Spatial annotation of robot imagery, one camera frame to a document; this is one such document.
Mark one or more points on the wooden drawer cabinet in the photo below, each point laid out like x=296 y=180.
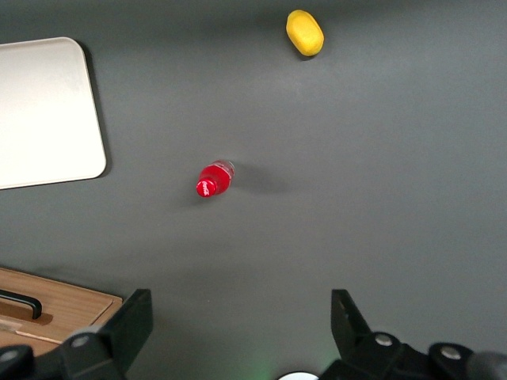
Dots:
x=107 y=305

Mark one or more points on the yellow lemon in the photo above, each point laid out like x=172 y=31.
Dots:
x=305 y=33

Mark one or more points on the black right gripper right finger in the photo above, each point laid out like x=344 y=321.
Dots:
x=368 y=356

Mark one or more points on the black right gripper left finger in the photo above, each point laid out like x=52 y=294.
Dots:
x=99 y=352

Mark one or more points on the red cola bottle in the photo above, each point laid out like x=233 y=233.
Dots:
x=212 y=180

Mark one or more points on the beige plastic tray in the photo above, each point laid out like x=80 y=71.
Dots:
x=47 y=111

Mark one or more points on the wooden drawer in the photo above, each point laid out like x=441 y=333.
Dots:
x=31 y=344
x=71 y=305

